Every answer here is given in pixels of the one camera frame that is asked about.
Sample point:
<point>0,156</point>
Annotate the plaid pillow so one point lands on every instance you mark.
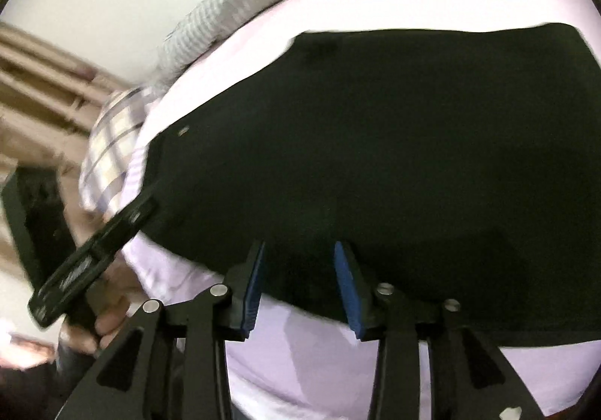
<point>110,147</point>

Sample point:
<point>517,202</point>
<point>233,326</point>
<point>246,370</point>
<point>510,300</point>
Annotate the person left hand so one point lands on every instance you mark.
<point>111,298</point>

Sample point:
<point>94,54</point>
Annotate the black pants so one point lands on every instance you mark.
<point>454,165</point>

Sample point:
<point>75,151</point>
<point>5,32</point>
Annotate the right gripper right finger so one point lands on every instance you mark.
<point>356,294</point>

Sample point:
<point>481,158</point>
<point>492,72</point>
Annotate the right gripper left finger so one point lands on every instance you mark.
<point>245,283</point>

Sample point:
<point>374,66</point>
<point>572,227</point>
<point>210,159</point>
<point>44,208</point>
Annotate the wooden headboard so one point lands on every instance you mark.
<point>50,101</point>

